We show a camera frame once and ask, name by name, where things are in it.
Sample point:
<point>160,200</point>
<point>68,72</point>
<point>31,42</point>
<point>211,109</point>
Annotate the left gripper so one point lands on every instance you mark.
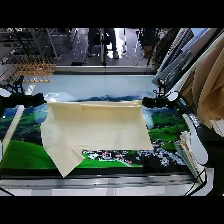
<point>38,99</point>

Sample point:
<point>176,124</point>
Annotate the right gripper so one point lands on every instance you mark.
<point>150,102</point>

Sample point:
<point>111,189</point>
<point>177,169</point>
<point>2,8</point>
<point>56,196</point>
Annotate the cream garment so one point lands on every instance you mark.
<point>100,126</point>

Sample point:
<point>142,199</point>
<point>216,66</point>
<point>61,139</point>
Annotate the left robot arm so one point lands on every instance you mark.
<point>16,99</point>

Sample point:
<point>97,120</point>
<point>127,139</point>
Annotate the grey hanging garment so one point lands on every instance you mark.
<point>171,71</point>

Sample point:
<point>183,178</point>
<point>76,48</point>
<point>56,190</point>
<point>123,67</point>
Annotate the tan hanging garment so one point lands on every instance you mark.
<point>208,86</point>

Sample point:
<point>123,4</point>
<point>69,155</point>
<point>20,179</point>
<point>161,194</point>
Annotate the person's legs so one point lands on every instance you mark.
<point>111,41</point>

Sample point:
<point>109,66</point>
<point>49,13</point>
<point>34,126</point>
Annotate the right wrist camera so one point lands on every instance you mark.
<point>162,89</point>

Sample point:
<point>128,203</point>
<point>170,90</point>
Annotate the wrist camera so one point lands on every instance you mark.
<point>162,89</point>
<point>15,85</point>

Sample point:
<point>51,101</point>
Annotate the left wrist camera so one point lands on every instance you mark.
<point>15,85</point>

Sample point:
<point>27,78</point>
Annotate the silver frame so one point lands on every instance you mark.
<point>100,182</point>

